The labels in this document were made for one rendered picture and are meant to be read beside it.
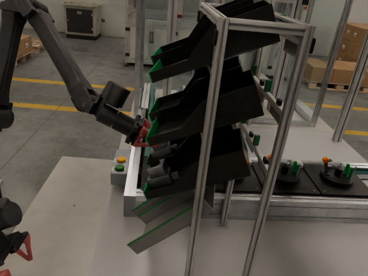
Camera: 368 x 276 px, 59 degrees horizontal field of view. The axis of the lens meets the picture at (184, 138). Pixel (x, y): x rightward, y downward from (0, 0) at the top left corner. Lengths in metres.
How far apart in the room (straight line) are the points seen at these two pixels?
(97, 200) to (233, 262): 0.60
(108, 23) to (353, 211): 8.50
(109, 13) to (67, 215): 8.27
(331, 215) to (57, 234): 1.07
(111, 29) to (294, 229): 8.47
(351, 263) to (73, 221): 1.03
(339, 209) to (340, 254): 0.20
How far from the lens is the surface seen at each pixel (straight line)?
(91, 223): 1.31
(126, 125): 0.98
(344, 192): 1.54
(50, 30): 1.15
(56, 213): 1.38
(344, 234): 1.50
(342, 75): 6.83
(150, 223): 1.09
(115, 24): 9.38
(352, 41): 8.13
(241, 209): 1.35
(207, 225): 1.32
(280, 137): 0.77
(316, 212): 1.47
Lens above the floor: 1.73
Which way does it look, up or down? 27 degrees down
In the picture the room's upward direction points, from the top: 6 degrees clockwise
